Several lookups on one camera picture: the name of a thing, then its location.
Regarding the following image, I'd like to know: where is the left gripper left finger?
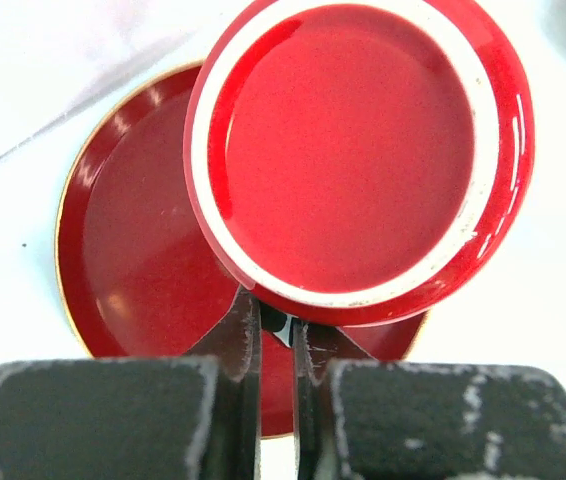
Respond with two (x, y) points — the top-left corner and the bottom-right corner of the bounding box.
(0, 290), (261, 479)

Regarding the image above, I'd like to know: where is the round red tray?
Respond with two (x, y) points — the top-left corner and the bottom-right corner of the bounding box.
(53, 59), (429, 440)

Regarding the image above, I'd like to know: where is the large red mug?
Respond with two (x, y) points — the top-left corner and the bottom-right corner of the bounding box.
(183, 1), (535, 328)

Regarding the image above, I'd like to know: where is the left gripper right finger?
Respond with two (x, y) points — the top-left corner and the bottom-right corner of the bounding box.
(292, 320), (566, 479)

